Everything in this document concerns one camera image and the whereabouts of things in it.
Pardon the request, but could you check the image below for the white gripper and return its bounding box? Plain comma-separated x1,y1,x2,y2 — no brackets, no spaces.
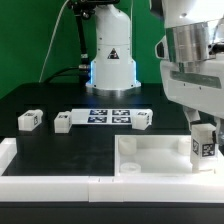
155,37,224,145

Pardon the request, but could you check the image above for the white square tabletop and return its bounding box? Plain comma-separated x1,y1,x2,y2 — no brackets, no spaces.
113,133,224,177

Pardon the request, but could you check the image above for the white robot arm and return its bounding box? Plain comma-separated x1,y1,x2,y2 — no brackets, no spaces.
86,0,224,145

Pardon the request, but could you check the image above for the white U-shaped fence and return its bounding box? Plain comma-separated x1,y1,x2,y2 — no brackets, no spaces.
0,138,224,203

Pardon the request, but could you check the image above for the white marker sheet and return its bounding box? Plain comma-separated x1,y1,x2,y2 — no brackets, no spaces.
72,109,138,125

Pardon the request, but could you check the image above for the black cable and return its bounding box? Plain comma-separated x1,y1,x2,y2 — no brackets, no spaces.
43,65,91,84

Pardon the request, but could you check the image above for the white cable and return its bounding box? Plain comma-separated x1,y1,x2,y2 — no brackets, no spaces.
38,0,72,84

